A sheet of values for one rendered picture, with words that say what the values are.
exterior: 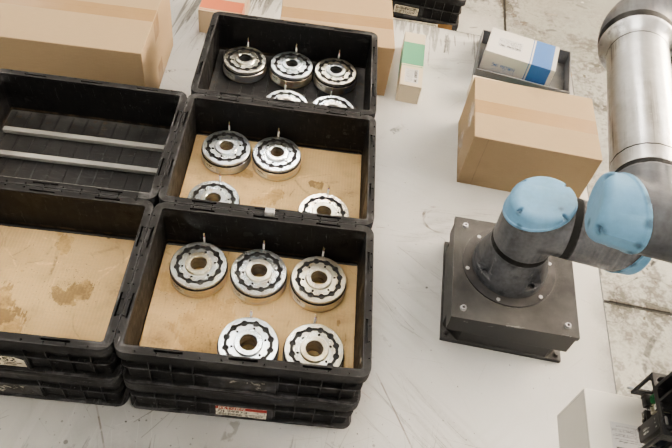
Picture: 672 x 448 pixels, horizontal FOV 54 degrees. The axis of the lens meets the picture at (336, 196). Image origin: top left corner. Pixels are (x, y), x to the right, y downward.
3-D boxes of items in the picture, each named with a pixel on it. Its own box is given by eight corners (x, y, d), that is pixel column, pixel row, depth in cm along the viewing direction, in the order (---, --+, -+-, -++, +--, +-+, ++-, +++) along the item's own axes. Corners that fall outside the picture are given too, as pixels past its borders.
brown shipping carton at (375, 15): (382, 46, 195) (392, 0, 183) (384, 96, 181) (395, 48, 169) (280, 35, 193) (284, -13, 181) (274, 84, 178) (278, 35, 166)
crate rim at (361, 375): (372, 234, 123) (374, 226, 122) (368, 385, 104) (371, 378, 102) (157, 208, 121) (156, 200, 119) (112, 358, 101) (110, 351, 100)
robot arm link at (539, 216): (495, 207, 132) (515, 162, 122) (562, 225, 131) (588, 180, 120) (488, 254, 124) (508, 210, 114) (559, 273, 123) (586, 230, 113)
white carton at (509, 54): (548, 72, 196) (560, 47, 190) (543, 96, 189) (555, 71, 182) (483, 52, 199) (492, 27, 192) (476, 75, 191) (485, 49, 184)
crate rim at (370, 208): (374, 124, 143) (376, 116, 141) (372, 234, 123) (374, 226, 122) (189, 100, 141) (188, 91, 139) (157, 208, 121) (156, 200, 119)
